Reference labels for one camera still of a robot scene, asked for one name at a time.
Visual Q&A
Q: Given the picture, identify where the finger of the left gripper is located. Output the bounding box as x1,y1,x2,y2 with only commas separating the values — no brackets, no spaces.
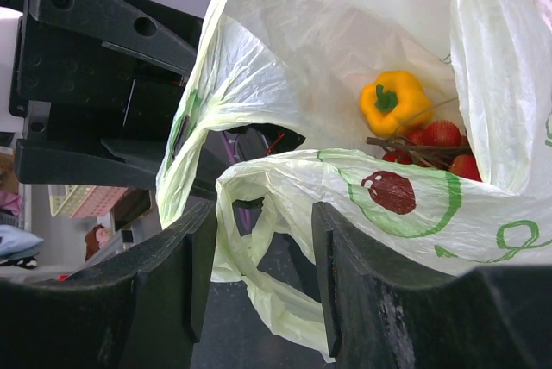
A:
14,139,166,191
28,0,200,75

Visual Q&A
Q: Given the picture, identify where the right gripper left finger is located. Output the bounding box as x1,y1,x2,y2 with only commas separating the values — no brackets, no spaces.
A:
1,202,217,368

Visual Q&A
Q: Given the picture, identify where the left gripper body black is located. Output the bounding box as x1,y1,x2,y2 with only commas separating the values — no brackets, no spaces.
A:
8,0,204,146

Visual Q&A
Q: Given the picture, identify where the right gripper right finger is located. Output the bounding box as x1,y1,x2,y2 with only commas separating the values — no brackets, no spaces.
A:
311,203,551,368

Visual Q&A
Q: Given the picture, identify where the red cherry tomato bunch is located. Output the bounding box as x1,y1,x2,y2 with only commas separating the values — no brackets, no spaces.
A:
367,120,482,182

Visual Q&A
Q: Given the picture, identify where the yellow toy bell pepper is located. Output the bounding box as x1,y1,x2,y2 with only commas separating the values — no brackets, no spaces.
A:
359,71,434,139

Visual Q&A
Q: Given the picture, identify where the green avocado print plastic bag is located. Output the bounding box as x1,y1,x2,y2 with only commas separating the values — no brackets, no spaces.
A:
156,0,551,356

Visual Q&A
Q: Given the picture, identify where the pink perforated plastic basket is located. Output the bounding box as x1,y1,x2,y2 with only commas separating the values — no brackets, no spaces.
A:
71,185,128,218

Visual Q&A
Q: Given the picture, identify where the yellow perforated plastic basket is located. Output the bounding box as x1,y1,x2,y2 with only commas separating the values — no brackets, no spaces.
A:
47,184,86,217

